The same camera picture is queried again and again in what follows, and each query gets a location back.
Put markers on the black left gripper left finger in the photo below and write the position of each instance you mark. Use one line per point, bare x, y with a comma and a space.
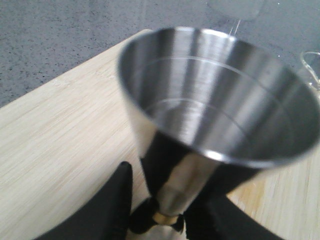
105, 216

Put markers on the steel double-cone jigger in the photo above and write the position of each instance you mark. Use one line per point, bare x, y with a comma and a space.
209, 112

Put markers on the clear glass beaker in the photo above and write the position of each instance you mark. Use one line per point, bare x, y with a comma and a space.
308, 72

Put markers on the light wooden cutting board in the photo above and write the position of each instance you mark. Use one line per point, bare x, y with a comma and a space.
62, 142

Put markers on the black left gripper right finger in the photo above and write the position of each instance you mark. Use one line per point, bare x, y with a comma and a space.
220, 219

